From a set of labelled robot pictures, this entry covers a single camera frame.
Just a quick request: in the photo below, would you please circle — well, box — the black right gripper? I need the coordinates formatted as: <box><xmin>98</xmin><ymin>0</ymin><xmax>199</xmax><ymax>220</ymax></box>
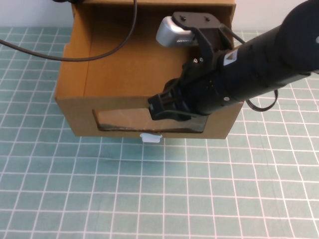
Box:
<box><xmin>148</xmin><ymin>53</ymin><xmax>226</xmax><ymax>122</ymax></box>

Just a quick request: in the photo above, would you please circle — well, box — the cardboard drawer with window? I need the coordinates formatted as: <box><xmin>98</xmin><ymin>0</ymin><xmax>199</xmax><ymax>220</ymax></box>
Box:
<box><xmin>54</xmin><ymin>2</ymin><xmax>244</xmax><ymax>140</ymax></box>

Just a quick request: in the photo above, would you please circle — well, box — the green white checked tablecloth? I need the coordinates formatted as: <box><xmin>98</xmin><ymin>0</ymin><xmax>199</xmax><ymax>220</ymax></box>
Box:
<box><xmin>0</xmin><ymin>26</ymin><xmax>319</xmax><ymax>239</ymax></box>

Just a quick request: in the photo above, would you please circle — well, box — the cardboard shell of crumpled-window drawer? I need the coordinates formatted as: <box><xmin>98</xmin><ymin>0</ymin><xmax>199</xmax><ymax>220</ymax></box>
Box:
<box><xmin>70</xmin><ymin>0</ymin><xmax>236</xmax><ymax>48</ymax></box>

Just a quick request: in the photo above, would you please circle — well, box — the white handle of crumpled-window drawer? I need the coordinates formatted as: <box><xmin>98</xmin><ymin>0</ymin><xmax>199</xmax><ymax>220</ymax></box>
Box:
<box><xmin>139</xmin><ymin>133</ymin><xmax>163</xmax><ymax>143</ymax></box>

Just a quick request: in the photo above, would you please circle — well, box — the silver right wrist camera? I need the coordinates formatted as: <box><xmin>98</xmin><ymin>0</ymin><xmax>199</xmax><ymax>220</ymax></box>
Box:
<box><xmin>156</xmin><ymin>15</ymin><xmax>200</xmax><ymax>48</ymax></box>

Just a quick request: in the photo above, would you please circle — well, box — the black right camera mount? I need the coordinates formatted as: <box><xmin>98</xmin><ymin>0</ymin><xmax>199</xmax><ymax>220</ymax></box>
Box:
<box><xmin>171</xmin><ymin>11</ymin><xmax>236</xmax><ymax>66</ymax></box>

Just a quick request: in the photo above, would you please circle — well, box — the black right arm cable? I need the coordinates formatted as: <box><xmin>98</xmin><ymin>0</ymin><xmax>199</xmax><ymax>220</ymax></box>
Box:
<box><xmin>223</xmin><ymin>24</ymin><xmax>279</xmax><ymax>112</ymax></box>

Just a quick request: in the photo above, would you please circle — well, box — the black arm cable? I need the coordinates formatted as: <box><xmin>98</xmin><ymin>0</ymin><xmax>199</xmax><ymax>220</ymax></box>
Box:
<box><xmin>223</xmin><ymin>24</ymin><xmax>279</xmax><ymax>112</ymax></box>
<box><xmin>0</xmin><ymin>0</ymin><xmax>138</xmax><ymax>62</ymax></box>

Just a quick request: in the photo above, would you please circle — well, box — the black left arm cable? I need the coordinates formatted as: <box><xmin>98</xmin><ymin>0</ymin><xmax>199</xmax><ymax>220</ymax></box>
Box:
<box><xmin>0</xmin><ymin>0</ymin><xmax>138</xmax><ymax>62</ymax></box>

